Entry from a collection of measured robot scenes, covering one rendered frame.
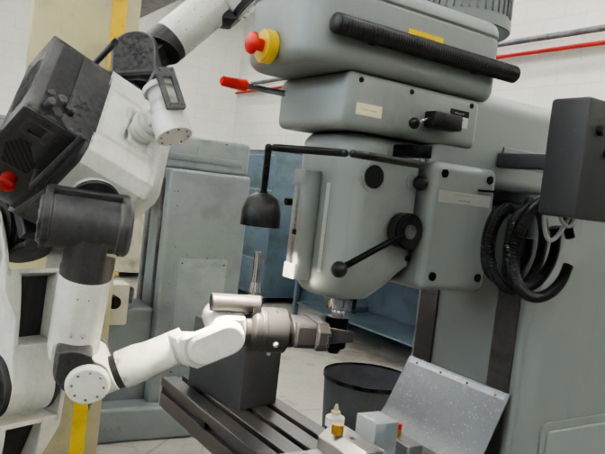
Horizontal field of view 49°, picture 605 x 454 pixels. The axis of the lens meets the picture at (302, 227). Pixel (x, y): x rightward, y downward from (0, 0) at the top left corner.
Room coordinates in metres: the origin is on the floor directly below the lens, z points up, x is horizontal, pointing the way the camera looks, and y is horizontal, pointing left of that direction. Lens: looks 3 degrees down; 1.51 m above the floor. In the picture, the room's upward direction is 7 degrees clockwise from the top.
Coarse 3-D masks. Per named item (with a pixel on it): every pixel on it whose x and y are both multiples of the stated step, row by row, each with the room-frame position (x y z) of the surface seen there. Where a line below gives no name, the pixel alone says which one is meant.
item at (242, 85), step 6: (222, 78) 1.27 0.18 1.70; (228, 78) 1.27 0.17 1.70; (234, 78) 1.28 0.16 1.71; (240, 78) 1.29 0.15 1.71; (222, 84) 1.27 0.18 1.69; (228, 84) 1.27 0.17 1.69; (234, 84) 1.28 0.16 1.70; (240, 84) 1.28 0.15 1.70; (246, 84) 1.29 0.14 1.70; (252, 84) 1.30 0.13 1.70; (240, 90) 1.29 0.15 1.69; (246, 90) 1.29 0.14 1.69; (258, 90) 1.31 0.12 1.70; (264, 90) 1.32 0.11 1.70; (270, 90) 1.32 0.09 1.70; (276, 90) 1.33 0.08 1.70; (282, 90) 1.34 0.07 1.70
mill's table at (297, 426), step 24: (168, 384) 1.73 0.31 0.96; (168, 408) 1.72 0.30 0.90; (192, 408) 1.60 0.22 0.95; (216, 408) 1.57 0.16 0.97; (264, 408) 1.61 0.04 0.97; (288, 408) 1.63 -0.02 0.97; (192, 432) 1.59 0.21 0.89; (216, 432) 1.50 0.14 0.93; (240, 432) 1.43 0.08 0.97; (264, 432) 1.44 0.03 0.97; (288, 432) 1.46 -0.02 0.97; (312, 432) 1.49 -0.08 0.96
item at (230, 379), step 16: (240, 352) 1.58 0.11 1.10; (256, 352) 1.59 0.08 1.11; (192, 368) 1.72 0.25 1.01; (208, 368) 1.67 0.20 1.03; (224, 368) 1.62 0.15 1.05; (240, 368) 1.58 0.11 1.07; (256, 368) 1.60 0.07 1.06; (272, 368) 1.64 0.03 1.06; (192, 384) 1.71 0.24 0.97; (208, 384) 1.66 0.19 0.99; (224, 384) 1.62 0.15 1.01; (240, 384) 1.57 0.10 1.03; (256, 384) 1.60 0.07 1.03; (272, 384) 1.64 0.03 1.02; (224, 400) 1.61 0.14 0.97; (240, 400) 1.57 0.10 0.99; (256, 400) 1.61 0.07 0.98; (272, 400) 1.64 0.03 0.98
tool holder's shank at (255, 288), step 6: (258, 252) 1.64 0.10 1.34; (258, 258) 1.64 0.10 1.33; (258, 264) 1.64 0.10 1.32; (252, 270) 1.65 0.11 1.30; (258, 270) 1.64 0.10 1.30; (252, 276) 1.65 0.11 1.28; (258, 276) 1.65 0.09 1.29; (252, 282) 1.65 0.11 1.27; (258, 282) 1.65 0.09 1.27; (252, 288) 1.64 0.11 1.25; (258, 288) 1.65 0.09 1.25; (252, 294) 1.64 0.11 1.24; (258, 294) 1.65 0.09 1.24
